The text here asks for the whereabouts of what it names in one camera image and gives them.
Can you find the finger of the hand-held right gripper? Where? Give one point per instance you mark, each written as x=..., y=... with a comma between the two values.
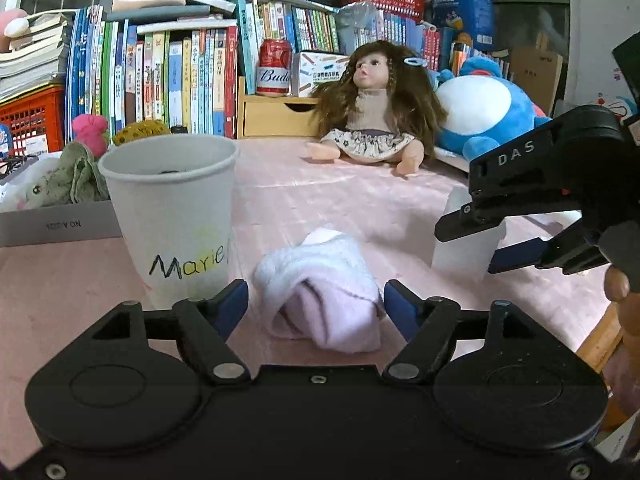
x=465, y=225
x=520, y=255

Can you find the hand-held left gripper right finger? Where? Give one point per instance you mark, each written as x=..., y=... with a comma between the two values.
x=400, y=310

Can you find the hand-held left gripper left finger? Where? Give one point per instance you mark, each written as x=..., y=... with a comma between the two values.
x=233, y=305

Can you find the light purple fuzzy sock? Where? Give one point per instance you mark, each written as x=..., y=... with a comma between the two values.
x=325, y=290

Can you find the grey cardboard box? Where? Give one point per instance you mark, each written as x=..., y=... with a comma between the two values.
x=55, y=222

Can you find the person's right hand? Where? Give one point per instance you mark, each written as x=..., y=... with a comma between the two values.
x=616, y=284

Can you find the white box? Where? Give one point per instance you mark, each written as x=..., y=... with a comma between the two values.
x=465, y=255

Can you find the brown cardboard box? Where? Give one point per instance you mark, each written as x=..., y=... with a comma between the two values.
x=537, y=77

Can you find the blue and white plush toy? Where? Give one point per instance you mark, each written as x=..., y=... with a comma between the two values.
x=485, y=105

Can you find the white paper cup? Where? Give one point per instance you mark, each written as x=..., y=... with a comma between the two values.
x=170, y=210

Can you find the pink tablecloth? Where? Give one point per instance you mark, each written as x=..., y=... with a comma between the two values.
x=310, y=195

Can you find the long-haired brown doll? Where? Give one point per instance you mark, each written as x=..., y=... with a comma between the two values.
x=375, y=105

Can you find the blue printed carton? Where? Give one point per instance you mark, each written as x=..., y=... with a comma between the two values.
x=462, y=10

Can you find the small wooden drawer box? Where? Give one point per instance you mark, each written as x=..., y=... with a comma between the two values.
x=280, y=117

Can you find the yellow sponge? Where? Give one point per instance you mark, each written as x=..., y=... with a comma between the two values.
x=140, y=132

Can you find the grey-green plush toy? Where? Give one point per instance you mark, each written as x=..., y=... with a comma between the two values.
x=75, y=175

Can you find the white printed carton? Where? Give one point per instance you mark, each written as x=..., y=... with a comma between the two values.
x=320, y=72

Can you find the small pink plush toy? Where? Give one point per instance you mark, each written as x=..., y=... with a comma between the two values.
x=90, y=132

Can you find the clear plastic bag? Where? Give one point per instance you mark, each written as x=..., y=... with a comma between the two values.
x=357, y=25

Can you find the row of upright books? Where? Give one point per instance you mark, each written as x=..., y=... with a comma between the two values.
x=165, y=80

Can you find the red drink can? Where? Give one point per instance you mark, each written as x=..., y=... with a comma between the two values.
x=274, y=67

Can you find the red plastic crate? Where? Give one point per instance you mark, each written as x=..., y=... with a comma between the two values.
x=35, y=120

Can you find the stack of flat books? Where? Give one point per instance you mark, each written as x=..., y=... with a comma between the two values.
x=30, y=60

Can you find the large pink plush toy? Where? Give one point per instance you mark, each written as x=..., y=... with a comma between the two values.
x=10, y=25

